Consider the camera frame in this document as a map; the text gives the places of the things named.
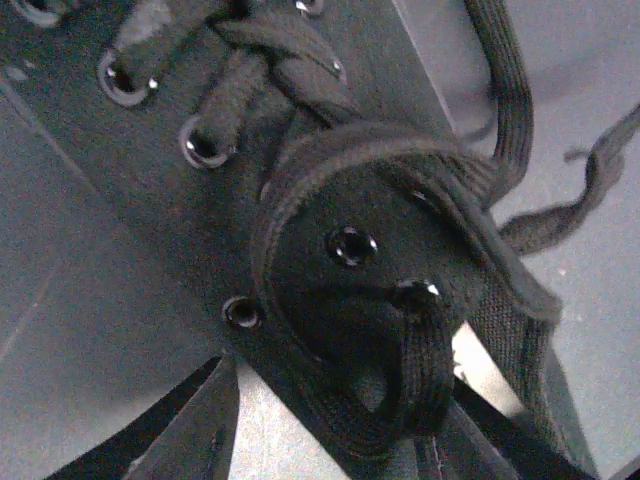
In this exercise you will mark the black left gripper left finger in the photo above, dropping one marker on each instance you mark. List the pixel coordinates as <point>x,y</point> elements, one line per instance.
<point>189,433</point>

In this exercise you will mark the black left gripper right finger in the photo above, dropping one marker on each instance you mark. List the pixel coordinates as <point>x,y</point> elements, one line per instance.
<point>478,442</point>

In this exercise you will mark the black canvas shoe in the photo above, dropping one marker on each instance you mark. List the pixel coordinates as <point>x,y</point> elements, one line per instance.
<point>275,156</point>

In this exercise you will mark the black shoelace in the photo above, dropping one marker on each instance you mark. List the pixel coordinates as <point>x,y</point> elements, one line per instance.
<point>493,178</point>

